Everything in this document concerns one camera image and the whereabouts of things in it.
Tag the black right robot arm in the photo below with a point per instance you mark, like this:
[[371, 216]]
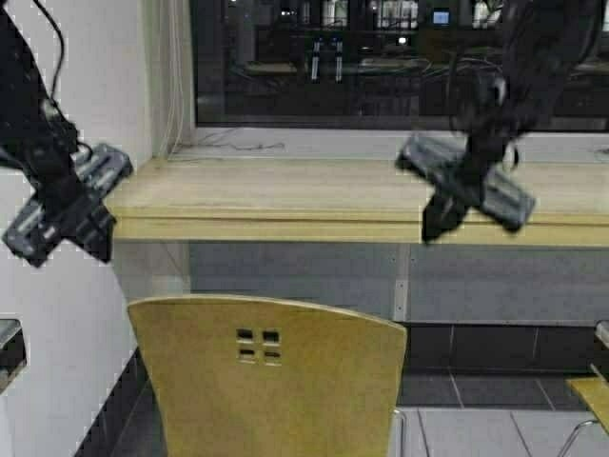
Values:
[[542, 43]]

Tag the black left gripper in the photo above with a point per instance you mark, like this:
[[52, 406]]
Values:
[[75, 213]]

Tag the long wooden counter table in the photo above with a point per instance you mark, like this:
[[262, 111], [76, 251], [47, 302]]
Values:
[[341, 201]]

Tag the yellow wooden chair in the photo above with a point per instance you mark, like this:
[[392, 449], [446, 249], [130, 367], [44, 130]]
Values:
[[238, 375], [593, 392]]

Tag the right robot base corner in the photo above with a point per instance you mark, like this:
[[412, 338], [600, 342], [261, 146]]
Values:
[[600, 359]]

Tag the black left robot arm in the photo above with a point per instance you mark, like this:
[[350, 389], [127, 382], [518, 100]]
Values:
[[71, 180]]

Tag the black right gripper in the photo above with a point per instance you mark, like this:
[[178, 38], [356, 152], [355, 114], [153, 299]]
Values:
[[459, 186]]

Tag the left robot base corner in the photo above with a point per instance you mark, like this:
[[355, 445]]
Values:
[[13, 351]]

